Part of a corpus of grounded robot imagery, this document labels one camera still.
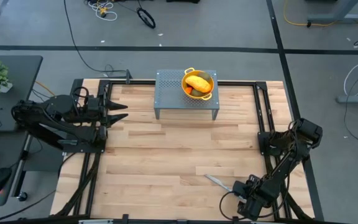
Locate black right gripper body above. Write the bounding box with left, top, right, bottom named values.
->
left=239, top=180, right=270, bottom=208

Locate grey perforated metal riser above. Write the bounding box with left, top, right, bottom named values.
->
left=153, top=69, right=220, bottom=121

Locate yellow plastic colander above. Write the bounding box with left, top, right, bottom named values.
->
left=181, top=67, right=215, bottom=101

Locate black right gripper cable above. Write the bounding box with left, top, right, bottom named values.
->
left=219, top=191, right=249, bottom=221

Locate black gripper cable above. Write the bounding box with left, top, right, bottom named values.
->
left=219, top=191, right=249, bottom=221
left=72, top=86, right=90, bottom=101

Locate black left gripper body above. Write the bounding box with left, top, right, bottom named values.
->
left=87, top=90, right=109, bottom=126

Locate black coiled ring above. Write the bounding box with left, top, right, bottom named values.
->
left=136, top=7, right=157, bottom=30

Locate black aluminium table frame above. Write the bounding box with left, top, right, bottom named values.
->
left=50, top=77, right=325, bottom=224

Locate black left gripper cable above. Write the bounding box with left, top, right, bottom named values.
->
left=72, top=86, right=90, bottom=101

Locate white cable bundle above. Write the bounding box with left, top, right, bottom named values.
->
left=85, top=0, right=119, bottom=22

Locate yellow floor cable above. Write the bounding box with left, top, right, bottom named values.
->
left=35, top=80, right=62, bottom=100
left=283, top=0, right=358, bottom=35

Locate grey desk foot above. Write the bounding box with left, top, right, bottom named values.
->
left=305, top=0, right=358, bottom=26
left=336, top=95, right=358, bottom=105

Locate knife with blue striped handle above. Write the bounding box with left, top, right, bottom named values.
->
left=204, top=174, right=242, bottom=200

